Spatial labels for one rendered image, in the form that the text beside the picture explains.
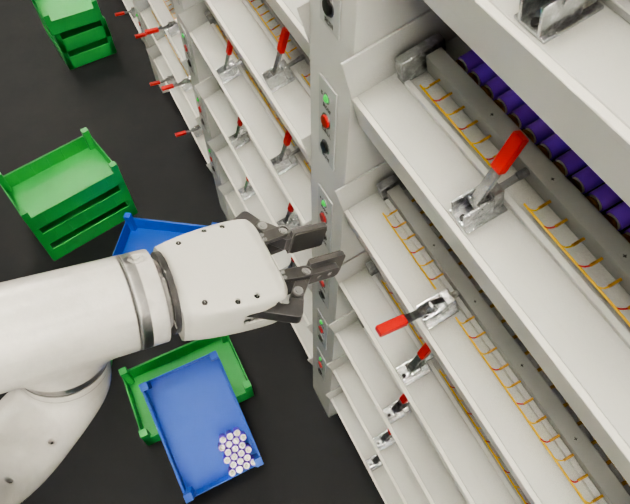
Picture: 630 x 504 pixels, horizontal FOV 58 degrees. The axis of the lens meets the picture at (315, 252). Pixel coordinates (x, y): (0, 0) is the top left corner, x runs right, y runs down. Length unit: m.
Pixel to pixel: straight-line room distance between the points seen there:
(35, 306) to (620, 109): 0.40
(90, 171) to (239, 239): 1.40
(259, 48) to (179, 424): 0.96
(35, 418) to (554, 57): 0.47
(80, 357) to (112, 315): 0.04
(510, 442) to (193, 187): 1.55
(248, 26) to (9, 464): 0.74
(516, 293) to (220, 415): 1.15
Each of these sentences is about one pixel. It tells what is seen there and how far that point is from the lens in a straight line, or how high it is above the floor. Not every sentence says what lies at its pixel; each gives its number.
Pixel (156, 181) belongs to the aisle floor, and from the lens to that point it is 2.04.
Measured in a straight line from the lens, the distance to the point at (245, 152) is 1.32.
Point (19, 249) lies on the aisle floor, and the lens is 2.03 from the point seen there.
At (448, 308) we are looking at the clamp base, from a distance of 0.65.
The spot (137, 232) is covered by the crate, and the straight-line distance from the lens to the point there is 1.92.
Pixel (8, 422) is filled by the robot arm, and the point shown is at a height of 1.04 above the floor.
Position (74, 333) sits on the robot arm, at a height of 1.12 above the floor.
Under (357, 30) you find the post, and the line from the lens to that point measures 0.55.
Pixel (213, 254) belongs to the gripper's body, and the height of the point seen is 1.08.
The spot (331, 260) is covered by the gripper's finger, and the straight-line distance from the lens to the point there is 0.55.
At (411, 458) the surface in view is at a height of 0.54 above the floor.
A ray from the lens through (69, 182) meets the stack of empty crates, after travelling 1.90.
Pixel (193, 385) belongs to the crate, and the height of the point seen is 0.10.
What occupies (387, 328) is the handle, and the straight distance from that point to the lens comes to 0.62.
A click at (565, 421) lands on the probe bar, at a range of 0.62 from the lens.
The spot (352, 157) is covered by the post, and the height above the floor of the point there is 1.02.
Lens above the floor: 1.51
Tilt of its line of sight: 57 degrees down
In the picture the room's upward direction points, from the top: straight up
